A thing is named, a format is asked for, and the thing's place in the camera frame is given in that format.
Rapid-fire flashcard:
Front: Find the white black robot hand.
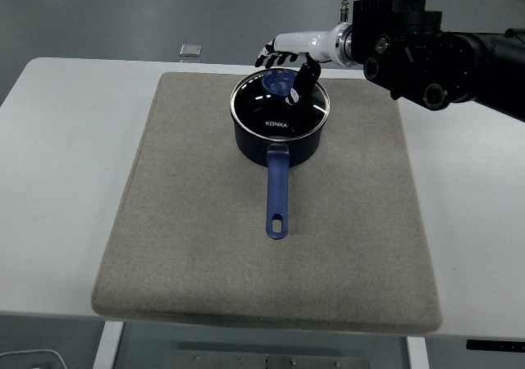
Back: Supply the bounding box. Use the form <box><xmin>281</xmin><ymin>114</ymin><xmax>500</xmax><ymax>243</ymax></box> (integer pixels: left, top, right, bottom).
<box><xmin>254</xmin><ymin>25</ymin><xmax>345</xmax><ymax>107</ymax></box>

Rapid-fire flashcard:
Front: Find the beige grey fabric mat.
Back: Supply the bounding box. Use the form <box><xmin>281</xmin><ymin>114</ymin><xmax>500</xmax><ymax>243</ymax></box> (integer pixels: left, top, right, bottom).
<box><xmin>90</xmin><ymin>71</ymin><xmax>445</xmax><ymax>334</ymax></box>

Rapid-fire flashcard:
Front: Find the glass pot lid blue knob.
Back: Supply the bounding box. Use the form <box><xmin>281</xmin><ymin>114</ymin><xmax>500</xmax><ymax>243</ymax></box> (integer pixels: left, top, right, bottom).
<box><xmin>229</xmin><ymin>68</ymin><xmax>331</xmax><ymax>143</ymax></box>

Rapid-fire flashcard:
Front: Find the white table leg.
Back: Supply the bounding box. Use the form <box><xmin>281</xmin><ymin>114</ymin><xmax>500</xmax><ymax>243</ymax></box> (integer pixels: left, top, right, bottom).
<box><xmin>91</xmin><ymin>321</ymin><xmax>125</xmax><ymax>369</ymax></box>
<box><xmin>405</xmin><ymin>335</ymin><xmax>430</xmax><ymax>369</ymax></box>

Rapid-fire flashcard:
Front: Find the small silver floor plate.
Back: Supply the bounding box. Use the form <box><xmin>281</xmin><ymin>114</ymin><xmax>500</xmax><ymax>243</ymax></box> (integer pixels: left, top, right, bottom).
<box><xmin>179</xmin><ymin>42</ymin><xmax>203</xmax><ymax>60</ymax></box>

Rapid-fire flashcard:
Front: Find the black table control panel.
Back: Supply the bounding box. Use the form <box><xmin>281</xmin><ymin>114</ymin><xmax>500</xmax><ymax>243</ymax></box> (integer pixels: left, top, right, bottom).
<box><xmin>465</xmin><ymin>339</ymin><xmax>525</xmax><ymax>352</ymax></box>

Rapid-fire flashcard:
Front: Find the dark pot with blue handle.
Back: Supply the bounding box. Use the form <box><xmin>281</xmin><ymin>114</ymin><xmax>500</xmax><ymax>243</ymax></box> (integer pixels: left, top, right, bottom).
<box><xmin>231</xmin><ymin>112</ymin><xmax>327</xmax><ymax>241</ymax></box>

